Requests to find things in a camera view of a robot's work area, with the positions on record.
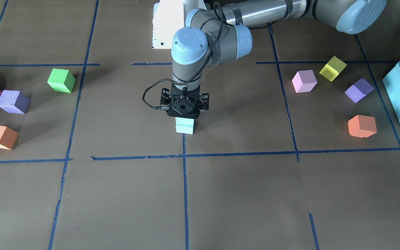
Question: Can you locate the light blue block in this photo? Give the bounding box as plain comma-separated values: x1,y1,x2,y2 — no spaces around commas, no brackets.
176,117,195,127
176,126,194,135

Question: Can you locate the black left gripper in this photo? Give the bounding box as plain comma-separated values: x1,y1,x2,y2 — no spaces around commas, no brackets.
160,85,210,120

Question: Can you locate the purple foam block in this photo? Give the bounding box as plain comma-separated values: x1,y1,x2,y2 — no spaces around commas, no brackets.
344,78,374,104
0,90,30,114

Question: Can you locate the pink foam block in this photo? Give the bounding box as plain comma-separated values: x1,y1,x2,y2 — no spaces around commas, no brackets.
292,69,318,93

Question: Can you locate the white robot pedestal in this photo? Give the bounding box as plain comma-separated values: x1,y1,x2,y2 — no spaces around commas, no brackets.
151,0,207,49

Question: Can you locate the green foam block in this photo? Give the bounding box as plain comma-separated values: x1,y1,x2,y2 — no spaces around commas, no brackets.
47,68,76,93

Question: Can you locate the yellow foam block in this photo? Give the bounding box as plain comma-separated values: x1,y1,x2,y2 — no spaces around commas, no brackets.
319,56,347,81

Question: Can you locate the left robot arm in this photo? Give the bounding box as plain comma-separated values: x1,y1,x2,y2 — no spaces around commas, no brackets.
151,0,387,119

